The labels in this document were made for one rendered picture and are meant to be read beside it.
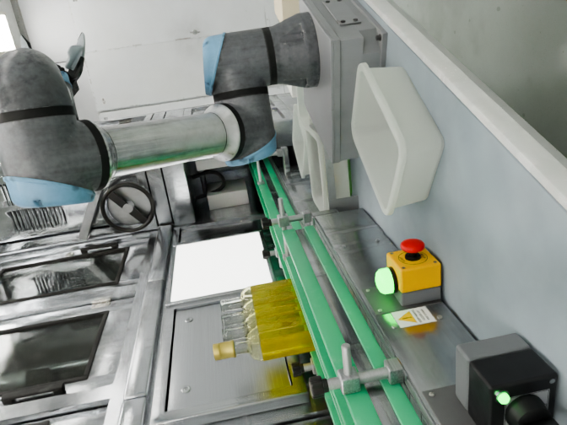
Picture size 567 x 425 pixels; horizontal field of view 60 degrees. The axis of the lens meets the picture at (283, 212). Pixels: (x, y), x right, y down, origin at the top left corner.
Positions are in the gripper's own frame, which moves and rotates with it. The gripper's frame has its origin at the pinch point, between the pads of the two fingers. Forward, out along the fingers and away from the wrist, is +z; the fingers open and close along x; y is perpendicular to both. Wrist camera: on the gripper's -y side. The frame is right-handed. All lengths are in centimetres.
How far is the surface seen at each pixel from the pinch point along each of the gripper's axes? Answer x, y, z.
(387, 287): -73, 39, -54
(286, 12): -55, -35, 13
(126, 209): 12, -75, -48
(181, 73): 50, -334, 55
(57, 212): 42, -76, -49
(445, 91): -80, 48, -24
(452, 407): -77, 60, -65
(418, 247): -78, 39, -48
